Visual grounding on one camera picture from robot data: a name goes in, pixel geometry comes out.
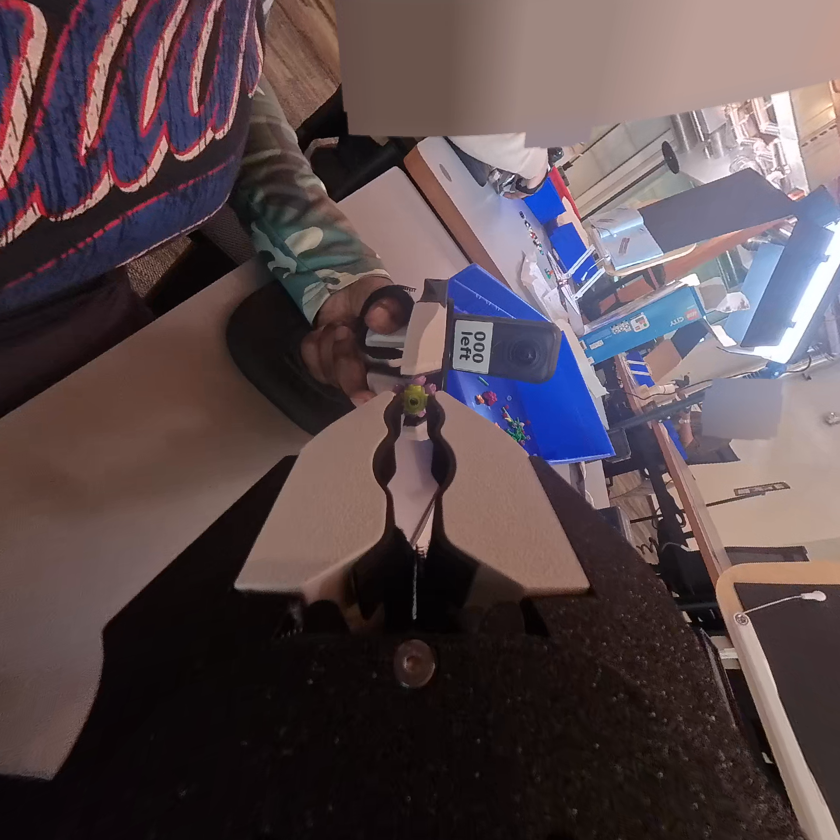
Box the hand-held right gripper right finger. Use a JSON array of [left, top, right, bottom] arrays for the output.
[[423, 392, 592, 628]]

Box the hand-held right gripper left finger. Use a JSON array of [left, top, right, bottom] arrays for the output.
[[234, 392, 399, 628]]

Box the person's left forearm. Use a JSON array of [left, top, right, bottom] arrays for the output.
[[234, 77, 395, 329]]

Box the grey desk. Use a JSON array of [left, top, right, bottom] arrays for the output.
[[0, 164, 618, 782]]

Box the black desk lamp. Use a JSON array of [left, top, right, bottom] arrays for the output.
[[735, 184, 840, 371]]

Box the person's left hand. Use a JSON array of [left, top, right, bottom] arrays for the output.
[[298, 283, 395, 404]]

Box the pile of toy brick pieces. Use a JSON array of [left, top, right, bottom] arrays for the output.
[[476, 384, 536, 442]]

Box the blue storage bin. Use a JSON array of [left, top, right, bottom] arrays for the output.
[[440, 263, 618, 466]]

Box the black wrist rest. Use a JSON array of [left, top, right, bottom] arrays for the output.
[[224, 280, 358, 437]]

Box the blue printed carton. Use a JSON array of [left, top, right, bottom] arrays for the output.
[[581, 285, 712, 366]]

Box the tan backed panel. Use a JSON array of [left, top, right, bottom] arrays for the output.
[[588, 167, 804, 273]]

